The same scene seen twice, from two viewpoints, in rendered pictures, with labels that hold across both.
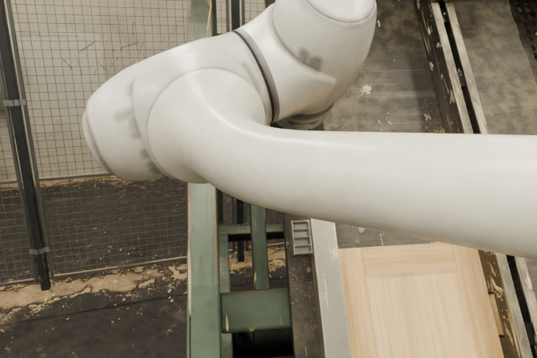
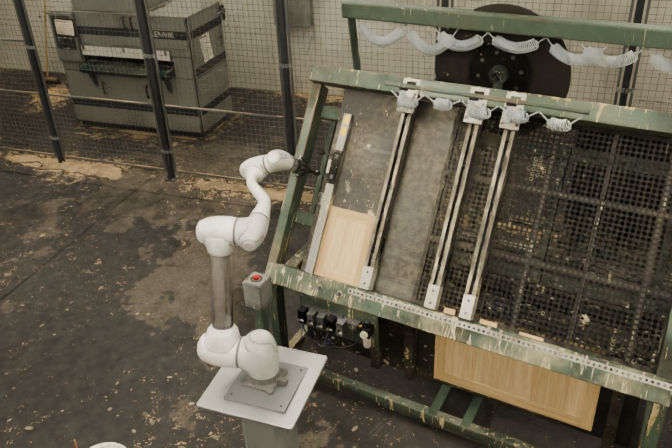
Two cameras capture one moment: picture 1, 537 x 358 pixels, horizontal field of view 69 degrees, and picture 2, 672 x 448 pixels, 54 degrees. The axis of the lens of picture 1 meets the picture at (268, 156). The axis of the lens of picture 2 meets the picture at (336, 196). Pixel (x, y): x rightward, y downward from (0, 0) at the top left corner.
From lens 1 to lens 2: 3.26 m
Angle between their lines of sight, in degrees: 37
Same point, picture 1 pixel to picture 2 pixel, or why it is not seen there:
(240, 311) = (301, 216)
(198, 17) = (311, 104)
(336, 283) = (324, 215)
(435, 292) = (357, 230)
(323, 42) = (269, 165)
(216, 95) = (252, 171)
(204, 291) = (286, 206)
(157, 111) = (245, 171)
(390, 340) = (336, 239)
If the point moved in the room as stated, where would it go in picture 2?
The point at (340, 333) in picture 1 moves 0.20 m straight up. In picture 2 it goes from (320, 231) to (318, 200)
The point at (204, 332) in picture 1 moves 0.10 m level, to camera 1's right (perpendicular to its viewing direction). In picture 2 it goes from (283, 217) to (296, 222)
